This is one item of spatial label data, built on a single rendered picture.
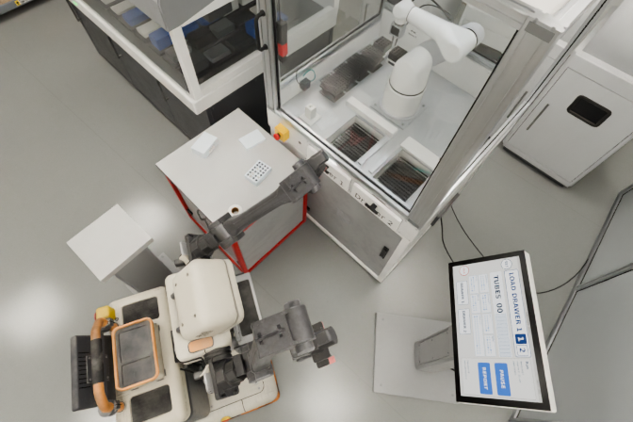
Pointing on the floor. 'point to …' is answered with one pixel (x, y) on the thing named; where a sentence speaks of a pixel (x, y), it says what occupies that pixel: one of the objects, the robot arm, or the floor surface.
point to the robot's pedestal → (121, 251)
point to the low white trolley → (235, 186)
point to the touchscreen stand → (413, 358)
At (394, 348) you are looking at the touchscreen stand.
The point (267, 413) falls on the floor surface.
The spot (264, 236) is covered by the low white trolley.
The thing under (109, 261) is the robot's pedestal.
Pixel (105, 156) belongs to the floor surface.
